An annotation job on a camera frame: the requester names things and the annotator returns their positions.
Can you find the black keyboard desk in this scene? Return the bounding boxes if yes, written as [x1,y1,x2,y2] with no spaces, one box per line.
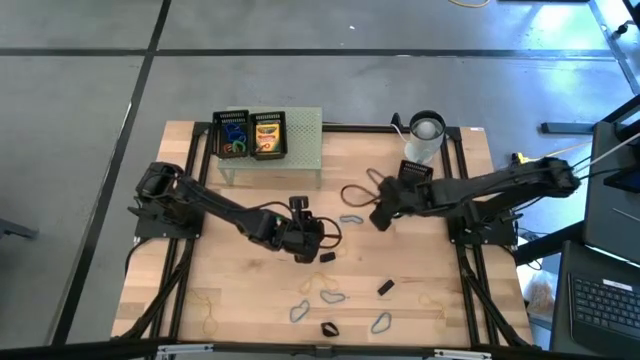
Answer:
[548,239,640,360]

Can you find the large Crayola crayon box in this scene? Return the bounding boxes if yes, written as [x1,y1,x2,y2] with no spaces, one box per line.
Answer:
[255,119,282,154]

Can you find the silver metal bracket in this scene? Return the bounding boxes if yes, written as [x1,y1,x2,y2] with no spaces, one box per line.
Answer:
[433,348,494,360]
[154,343,214,360]

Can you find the black computer keyboard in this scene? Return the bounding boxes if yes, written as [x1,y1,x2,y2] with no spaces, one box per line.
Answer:
[569,272,640,354]

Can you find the black plastic mesh basket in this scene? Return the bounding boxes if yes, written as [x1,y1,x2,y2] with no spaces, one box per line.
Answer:
[249,110,289,161]
[397,159,435,184]
[211,109,251,160]

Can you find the white rod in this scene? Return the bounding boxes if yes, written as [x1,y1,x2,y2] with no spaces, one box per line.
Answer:
[588,131,640,167]

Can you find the yellow rubber band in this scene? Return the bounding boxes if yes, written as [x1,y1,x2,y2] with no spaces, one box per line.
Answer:
[418,293,447,321]
[298,272,341,296]
[187,289,220,337]

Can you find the black side desk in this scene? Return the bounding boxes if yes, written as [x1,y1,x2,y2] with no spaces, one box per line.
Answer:
[582,94,640,266]

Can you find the black floor base bar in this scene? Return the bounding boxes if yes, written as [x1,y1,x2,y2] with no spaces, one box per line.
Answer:
[539,121,597,135]

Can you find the grey metal floor rail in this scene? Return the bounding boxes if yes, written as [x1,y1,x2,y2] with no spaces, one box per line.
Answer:
[588,0,640,96]

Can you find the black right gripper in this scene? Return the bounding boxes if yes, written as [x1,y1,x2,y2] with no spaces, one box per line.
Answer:
[368,175,432,232]

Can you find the blue rubber band bundle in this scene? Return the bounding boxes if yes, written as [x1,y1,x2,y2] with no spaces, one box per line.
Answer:
[223,122,249,146]

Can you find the yellow extension cord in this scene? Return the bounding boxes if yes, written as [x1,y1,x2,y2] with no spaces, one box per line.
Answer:
[510,142,594,170]

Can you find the green perforated metal shelf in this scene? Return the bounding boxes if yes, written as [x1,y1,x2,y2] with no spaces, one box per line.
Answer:
[217,105,324,189]

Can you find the grey stand leg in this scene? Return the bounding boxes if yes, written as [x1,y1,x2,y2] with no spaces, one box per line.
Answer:
[0,199,40,241]

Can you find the clear plastic bag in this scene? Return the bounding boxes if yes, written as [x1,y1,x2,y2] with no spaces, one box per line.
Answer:
[524,279,557,317]

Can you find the black rig crossbar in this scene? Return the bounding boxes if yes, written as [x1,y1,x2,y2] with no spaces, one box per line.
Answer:
[0,338,640,360]

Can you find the dark tablet device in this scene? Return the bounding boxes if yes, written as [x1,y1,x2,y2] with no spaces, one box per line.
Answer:
[602,167,640,195]

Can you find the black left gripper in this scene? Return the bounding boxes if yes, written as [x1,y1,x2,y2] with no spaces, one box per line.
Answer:
[277,196,326,265]

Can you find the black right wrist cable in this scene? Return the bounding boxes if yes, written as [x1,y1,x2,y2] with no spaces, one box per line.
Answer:
[340,167,386,209]

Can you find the white humidifier cable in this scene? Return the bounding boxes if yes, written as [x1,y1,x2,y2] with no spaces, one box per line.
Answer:
[391,122,416,151]

